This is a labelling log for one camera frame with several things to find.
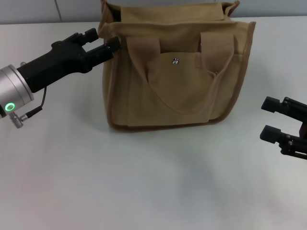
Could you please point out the khaki canvas food bag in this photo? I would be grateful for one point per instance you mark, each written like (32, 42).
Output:
(182, 91)

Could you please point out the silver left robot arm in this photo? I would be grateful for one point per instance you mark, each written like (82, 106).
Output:
(13, 88)

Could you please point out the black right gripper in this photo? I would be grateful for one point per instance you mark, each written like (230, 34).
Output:
(304, 129)

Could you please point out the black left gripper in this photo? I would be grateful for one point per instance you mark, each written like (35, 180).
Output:
(57, 62)

